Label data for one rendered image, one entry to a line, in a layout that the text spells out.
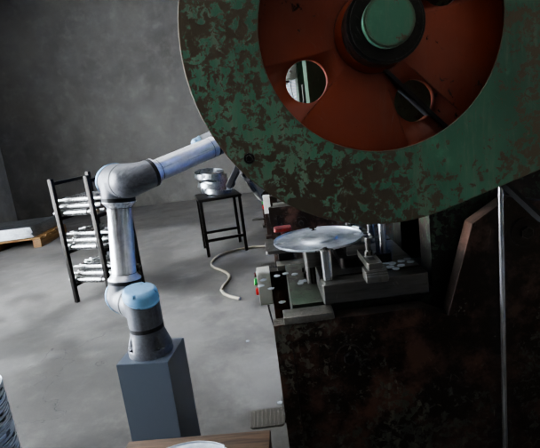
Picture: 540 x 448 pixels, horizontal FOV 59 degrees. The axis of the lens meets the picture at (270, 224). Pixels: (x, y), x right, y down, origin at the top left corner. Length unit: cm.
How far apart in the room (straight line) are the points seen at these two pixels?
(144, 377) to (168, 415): 16
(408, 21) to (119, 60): 761
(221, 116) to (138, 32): 743
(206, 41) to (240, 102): 14
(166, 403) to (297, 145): 104
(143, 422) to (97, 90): 717
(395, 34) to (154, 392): 130
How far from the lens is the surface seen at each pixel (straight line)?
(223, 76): 102
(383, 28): 100
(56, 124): 875
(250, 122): 102
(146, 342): 167
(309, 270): 152
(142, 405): 176
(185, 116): 818
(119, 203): 169
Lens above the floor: 118
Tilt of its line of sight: 12 degrees down
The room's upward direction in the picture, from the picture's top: 7 degrees counter-clockwise
